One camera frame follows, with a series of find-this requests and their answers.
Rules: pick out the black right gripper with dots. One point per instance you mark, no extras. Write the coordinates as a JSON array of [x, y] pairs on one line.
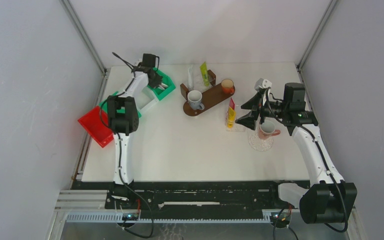
[[249, 119]]

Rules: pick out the pink toothpaste tube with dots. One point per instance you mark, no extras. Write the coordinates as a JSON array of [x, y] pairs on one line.
[[232, 104]]

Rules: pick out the yellow toothpaste tube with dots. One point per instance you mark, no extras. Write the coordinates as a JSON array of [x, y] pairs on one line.
[[230, 118]]

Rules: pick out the clear rectangular acrylic plate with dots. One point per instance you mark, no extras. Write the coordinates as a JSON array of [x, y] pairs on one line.
[[236, 127]]

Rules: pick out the red cup bin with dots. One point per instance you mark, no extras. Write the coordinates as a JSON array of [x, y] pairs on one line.
[[94, 123]]

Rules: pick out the aluminium frame post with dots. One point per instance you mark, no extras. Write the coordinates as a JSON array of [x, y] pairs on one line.
[[76, 21]]

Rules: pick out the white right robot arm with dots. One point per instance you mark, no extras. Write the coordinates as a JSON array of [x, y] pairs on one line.
[[329, 198]]

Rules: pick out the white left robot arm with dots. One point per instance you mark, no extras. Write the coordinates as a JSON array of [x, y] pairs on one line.
[[124, 125]]

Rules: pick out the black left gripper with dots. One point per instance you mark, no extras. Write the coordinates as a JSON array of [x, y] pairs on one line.
[[158, 81]]

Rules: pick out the clear oval acrylic plate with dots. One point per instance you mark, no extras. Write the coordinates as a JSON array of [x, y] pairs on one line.
[[257, 143]]

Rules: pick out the green toothpaste tube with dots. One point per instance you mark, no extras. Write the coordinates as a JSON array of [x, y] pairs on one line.
[[204, 74]]

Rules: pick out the pink printed white mug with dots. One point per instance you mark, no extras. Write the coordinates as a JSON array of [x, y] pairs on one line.
[[267, 129]]

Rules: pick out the brown ceramic cup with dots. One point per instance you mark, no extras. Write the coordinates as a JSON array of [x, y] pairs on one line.
[[227, 86]]

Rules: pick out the green toothbrush bin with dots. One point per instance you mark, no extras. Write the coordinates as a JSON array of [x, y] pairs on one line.
[[159, 94]]

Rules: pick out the brown oval wooden tray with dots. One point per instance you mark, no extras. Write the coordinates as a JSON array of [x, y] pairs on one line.
[[210, 98]]

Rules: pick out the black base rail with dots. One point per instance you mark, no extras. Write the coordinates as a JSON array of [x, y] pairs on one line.
[[196, 200]]

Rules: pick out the white toothpaste bin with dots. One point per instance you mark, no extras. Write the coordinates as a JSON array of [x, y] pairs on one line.
[[143, 96]]

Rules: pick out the grey handled white mug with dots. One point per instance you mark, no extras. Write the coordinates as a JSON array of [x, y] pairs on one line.
[[194, 98]]

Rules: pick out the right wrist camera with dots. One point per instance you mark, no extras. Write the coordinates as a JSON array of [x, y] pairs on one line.
[[263, 89]]

